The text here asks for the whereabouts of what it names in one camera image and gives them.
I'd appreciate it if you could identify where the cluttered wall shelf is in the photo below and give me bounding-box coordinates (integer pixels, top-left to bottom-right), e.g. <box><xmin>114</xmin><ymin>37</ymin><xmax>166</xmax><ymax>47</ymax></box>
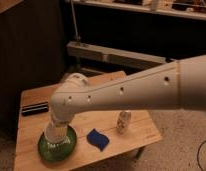
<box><xmin>65</xmin><ymin>0</ymin><xmax>206</xmax><ymax>21</ymax></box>

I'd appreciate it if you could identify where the wooden table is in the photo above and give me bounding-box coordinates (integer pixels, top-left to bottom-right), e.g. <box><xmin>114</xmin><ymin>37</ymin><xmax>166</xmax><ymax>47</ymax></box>
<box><xmin>13</xmin><ymin>70</ymin><xmax>163</xmax><ymax>171</ymax></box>

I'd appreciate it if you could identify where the grey metal beam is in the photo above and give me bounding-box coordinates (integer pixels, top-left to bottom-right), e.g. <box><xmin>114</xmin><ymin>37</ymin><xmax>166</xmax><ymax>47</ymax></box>
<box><xmin>67</xmin><ymin>41</ymin><xmax>167</xmax><ymax>69</ymax></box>

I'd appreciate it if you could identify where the blue wavy sponge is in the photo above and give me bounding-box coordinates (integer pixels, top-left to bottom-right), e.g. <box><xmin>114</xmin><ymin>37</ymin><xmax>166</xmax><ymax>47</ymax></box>
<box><xmin>86</xmin><ymin>129</ymin><xmax>110</xmax><ymax>151</ymax></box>

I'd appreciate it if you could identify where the white ceramic cup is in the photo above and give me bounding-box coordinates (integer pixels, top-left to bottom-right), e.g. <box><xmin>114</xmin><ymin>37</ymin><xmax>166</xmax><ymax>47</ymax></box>
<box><xmin>44</xmin><ymin>122</ymin><xmax>67</xmax><ymax>143</ymax></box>

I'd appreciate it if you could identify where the black rectangular case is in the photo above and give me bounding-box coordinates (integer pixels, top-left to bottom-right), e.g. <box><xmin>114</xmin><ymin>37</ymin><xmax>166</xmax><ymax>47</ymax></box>
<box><xmin>21</xmin><ymin>102</ymin><xmax>49</xmax><ymax>116</ymax></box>

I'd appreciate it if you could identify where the small white patterned bottle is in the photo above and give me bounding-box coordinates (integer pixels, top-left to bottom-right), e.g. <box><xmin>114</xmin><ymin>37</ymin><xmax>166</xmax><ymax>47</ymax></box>
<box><xmin>116</xmin><ymin>110</ymin><xmax>131</xmax><ymax>134</ymax></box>

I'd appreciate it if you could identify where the black handle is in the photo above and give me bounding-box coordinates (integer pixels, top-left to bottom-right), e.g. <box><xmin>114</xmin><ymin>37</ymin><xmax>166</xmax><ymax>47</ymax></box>
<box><xmin>165</xmin><ymin>57</ymin><xmax>174</xmax><ymax>63</ymax></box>

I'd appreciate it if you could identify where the vertical metal pole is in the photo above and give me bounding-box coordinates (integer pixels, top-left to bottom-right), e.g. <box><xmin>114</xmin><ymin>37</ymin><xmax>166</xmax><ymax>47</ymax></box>
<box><xmin>70</xmin><ymin>0</ymin><xmax>81</xmax><ymax>44</ymax></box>

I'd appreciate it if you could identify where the black cable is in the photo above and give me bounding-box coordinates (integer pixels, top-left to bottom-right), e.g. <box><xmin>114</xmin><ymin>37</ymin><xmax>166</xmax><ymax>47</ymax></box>
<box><xmin>196</xmin><ymin>139</ymin><xmax>206</xmax><ymax>171</ymax></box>

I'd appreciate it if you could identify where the green ceramic bowl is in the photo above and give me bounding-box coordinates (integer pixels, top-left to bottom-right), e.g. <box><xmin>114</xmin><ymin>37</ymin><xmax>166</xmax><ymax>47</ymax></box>
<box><xmin>38</xmin><ymin>126</ymin><xmax>77</xmax><ymax>162</ymax></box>

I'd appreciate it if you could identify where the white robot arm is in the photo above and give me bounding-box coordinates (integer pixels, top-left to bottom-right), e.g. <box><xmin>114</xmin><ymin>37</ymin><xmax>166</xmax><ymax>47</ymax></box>
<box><xmin>50</xmin><ymin>55</ymin><xmax>206</xmax><ymax>126</ymax></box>

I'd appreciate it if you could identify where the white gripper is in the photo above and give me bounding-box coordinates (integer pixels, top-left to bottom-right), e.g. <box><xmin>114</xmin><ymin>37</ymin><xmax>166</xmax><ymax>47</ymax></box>
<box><xmin>51</xmin><ymin>114</ymin><xmax>74</xmax><ymax>127</ymax></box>

